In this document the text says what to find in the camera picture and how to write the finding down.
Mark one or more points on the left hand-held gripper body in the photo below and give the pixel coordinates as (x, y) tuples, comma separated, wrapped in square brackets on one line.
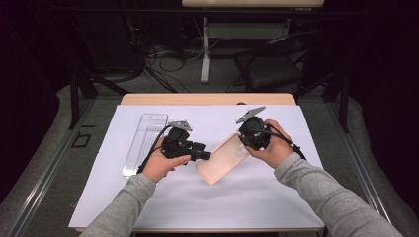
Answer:
[(176, 146)]

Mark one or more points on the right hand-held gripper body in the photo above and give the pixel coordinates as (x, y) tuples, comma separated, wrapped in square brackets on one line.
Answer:
[(255, 135)]

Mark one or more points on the beige phone case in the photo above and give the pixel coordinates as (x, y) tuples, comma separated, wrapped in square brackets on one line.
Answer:
[(220, 161)]

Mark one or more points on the person's left hand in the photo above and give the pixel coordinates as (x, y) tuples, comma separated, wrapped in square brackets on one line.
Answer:
[(158, 166)]

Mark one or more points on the person's right hand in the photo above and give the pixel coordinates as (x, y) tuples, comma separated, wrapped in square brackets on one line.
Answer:
[(278, 151)]

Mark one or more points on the white board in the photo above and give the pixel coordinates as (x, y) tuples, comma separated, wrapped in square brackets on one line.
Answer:
[(204, 204)]

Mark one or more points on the black chair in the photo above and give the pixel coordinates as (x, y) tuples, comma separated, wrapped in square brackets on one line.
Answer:
[(273, 75)]

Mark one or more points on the black metal stand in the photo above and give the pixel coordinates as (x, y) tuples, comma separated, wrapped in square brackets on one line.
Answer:
[(74, 98), (344, 105)]

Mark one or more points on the white desk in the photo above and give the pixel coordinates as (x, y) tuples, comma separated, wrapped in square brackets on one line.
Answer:
[(205, 49)]

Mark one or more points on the black metal crossbar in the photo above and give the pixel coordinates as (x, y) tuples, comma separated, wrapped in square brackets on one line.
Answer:
[(131, 11)]

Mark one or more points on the aluminium floor rail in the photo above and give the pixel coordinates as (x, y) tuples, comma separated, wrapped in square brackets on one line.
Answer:
[(362, 171), (49, 171)]

